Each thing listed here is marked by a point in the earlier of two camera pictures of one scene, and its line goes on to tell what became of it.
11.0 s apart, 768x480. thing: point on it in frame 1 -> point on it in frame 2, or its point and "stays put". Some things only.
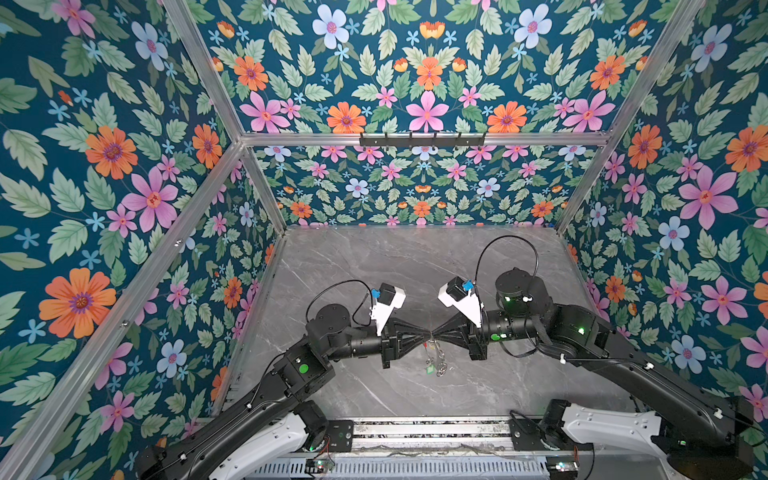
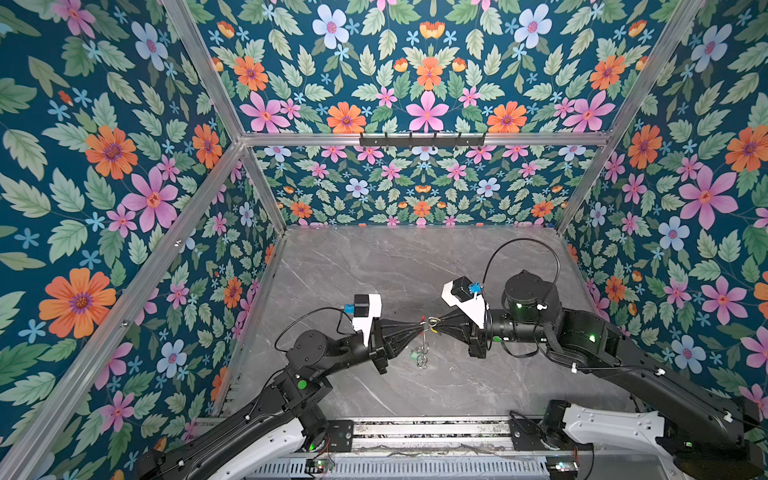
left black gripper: (394, 341) stays put
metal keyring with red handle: (436, 361) -> (423, 361)
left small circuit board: (319, 465) stays put
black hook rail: (422, 142) stays put
